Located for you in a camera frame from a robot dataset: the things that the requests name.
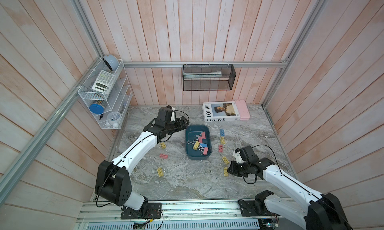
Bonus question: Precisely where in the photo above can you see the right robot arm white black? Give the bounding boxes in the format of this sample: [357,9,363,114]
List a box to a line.
[228,146,352,230]

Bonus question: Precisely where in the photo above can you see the black mesh wall basket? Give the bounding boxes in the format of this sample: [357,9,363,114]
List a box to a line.
[182,64,237,91]

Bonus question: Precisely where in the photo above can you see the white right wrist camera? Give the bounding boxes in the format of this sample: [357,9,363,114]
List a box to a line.
[233,151,245,164]

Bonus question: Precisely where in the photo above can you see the white wire wall shelf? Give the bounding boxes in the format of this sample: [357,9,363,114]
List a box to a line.
[78,58,133,130]

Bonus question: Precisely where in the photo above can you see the pink case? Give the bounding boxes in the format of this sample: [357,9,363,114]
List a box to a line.
[235,100,251,120]

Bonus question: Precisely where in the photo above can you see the yellow binder clip lowest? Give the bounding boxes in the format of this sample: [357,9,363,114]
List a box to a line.
[223,167,229,177]

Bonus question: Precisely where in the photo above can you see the teal plastic storage box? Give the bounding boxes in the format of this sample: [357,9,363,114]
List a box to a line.
[186,125,212,160]

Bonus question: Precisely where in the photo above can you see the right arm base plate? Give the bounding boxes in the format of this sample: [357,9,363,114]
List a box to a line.
[238,200,278,217]

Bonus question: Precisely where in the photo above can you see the white calculator on shelf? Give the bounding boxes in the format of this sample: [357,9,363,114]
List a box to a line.
[92,70,117,95]

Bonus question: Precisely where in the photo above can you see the white LOEWE book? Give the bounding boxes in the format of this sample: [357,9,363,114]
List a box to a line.
[203,101,241,122]

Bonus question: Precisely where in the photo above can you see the papers in mesh basket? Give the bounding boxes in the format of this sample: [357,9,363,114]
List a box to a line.
[183,71,223,79]

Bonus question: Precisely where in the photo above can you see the aluminium front rail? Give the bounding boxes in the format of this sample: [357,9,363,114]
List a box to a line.
[75,195,308,228]

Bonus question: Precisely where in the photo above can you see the blue lid container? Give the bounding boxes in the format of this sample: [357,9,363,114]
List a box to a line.
[89,101,106,115]

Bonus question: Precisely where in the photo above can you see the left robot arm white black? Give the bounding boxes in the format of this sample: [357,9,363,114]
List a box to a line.
[95,106,190,213]

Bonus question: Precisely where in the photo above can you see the white cup on shelf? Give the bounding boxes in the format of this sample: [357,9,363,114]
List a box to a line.
[107,111,122,128]

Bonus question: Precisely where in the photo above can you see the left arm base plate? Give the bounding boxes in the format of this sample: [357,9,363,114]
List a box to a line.
[121,203,162,220]

